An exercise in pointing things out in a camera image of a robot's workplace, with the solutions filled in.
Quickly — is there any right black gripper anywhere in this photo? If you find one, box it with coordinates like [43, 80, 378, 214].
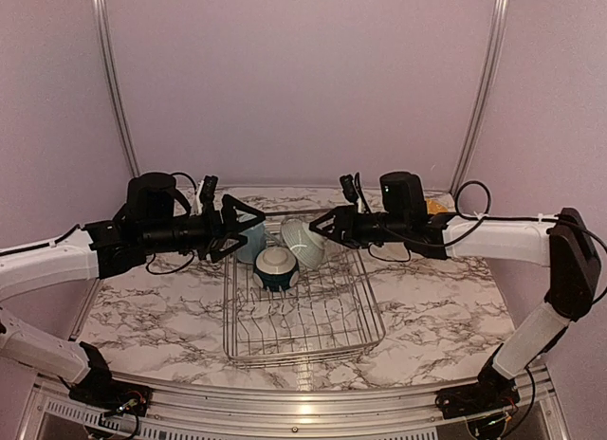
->
[310, 204, 410, 248]

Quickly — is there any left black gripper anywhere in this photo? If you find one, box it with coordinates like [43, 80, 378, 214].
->
[140, 193, 266, 264]

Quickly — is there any yellow polka dot plate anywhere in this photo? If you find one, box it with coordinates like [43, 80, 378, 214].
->
[426, 198, 449, 215]

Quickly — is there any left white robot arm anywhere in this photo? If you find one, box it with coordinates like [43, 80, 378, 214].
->
[1, 172, 265, 407]

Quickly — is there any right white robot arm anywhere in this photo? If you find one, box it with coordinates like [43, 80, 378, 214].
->
[309, 172, 606, 410]

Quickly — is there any light blue ceramic mug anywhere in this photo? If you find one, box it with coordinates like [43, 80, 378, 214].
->
[236, 221, 267, 265]

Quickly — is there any dark blue white bowl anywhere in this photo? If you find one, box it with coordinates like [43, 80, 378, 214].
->
[252, 246, 300, 292]

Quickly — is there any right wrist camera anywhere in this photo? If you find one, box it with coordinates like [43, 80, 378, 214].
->
[340, 174, 368, 213]

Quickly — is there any metal wire dish rack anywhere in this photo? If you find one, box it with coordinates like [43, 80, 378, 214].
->
[223, 244, 386, 367]

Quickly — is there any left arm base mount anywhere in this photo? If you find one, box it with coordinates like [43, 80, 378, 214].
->
[69, 379, 152, 417]

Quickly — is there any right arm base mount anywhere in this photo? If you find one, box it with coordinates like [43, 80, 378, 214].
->
[434, 383, 521, 419]

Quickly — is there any front aluminium table rail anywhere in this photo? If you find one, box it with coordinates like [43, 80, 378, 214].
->
[16, 366, 571, 439]

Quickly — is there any left aluminium frame post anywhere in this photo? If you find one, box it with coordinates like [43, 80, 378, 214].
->
[92, 0, 140, 177]

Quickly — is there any aluminium frame post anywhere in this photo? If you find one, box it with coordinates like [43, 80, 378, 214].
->
[450, 0, 510, 194]
[92, 0, 140, 177]

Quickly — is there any right aluminium frame post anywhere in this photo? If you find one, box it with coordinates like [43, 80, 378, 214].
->
[450, 0, 510, 194]

